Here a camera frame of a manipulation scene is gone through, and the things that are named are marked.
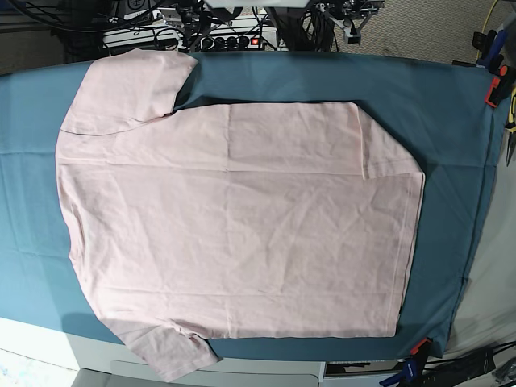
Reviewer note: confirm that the pink T-shirt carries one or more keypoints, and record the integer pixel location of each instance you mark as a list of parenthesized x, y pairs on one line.
[(230, 220)]

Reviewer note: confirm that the white power strip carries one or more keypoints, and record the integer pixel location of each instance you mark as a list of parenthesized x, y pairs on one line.
[(217, 40)]

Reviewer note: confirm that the teal table cloth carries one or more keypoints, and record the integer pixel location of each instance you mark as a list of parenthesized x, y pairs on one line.
[(437, 111)]

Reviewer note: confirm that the orange blue clamp bottom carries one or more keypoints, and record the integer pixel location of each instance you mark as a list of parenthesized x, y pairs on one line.
[(412, 367)]

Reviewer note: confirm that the orange black clamp right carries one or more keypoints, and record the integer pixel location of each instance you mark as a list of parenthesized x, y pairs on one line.
[(499, 87)]

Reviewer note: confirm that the yellow handled pliers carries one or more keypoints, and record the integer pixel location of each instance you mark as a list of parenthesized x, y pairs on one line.
[(510, 128)]

